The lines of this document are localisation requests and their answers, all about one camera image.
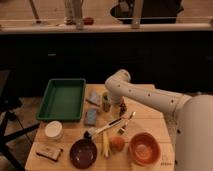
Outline green cup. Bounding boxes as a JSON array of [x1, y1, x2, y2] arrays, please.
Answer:
[[102, 92, 111, 112]]

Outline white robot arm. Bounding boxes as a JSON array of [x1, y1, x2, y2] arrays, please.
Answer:
[[105, 69, 213, 171]]

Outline green plastic tray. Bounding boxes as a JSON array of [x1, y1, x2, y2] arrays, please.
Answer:
[[36, 78, 86, 122]]

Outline pine cone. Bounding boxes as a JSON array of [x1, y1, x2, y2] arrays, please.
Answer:
[[119, 100, 127, 116]]

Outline blue sponge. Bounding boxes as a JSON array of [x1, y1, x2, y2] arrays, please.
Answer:
[[84, 108, 97, 126]]

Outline small paint brush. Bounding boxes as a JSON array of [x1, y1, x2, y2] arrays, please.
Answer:
[[117, 112, 136, 135]]

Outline orange fruit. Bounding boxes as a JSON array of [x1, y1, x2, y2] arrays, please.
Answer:
[[110, 136, 125, 152]]

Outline red object on counter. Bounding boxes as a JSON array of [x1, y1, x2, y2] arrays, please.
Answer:
[[83, 17, 94, 25]]

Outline white cup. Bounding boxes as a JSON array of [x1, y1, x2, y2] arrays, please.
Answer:
[[44, 121, 63, 140]]

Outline dark purple bowl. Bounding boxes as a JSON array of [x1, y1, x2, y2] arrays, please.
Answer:
[[69, 139, 97, 169]]

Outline orange bowl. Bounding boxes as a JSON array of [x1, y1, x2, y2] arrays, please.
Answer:
[[128, 132, 161, 167]]

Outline wooden block eraser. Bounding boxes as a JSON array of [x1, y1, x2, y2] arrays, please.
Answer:
[[36, 144, 63, 162]]

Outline black chair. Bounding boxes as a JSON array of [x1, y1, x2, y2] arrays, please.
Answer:
[[0, 70, 39, 171]]

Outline white handled brush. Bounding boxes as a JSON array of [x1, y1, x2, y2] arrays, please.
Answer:
[[83, 118, 122, 139]]

